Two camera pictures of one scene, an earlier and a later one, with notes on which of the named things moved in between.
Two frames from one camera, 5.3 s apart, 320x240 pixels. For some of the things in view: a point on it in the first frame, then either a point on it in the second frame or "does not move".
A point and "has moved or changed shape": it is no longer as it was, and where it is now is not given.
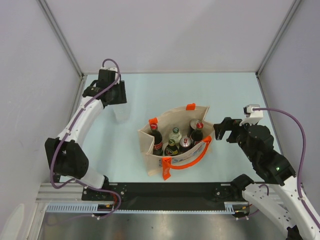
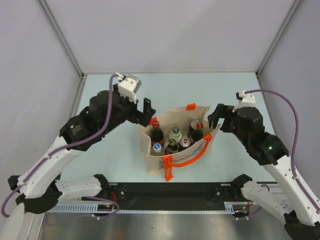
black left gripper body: [119, 95] → [127, 110]
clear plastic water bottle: [121, 114] has moved or changed shape
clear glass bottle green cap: [175, 135] does not move
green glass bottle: [171, 149] does not move
